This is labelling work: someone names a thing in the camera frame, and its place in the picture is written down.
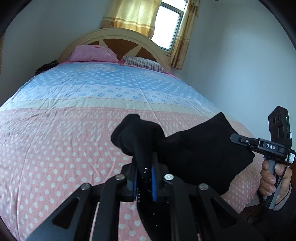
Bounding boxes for polka dot bed sheet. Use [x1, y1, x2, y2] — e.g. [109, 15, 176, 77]
[0, 59, 266, 241]

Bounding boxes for yellow right curtain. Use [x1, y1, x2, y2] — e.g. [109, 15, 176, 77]
[170, 0, 201, 70]

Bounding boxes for centre window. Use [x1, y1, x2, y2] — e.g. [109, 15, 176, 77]
[152, 0, 188, 53]

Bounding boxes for pink pillow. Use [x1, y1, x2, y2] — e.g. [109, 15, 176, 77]
[70, 45, 119, 63]

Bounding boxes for yellow centre curtain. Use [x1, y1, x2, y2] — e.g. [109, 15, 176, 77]
[99, 0, 161, 39]

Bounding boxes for cream arched wooden headboard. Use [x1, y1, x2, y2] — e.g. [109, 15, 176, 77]
[58, 28, 171, 73]

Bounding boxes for black bag beside bed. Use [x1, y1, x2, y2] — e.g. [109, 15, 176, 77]
[35, 60, 59, 75]

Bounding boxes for striped pillow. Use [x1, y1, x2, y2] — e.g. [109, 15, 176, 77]
[122, 56, 168, 74]

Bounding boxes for black pants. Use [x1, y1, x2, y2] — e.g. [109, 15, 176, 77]
[110, 112, 256, 241]

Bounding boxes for yellow curtain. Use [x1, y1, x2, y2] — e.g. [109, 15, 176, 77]
[170, 0, 201, 70]
[99, 0, 161, 39]

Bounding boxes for person's right hand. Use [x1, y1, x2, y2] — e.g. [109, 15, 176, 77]
[259, 160, 292, 204]

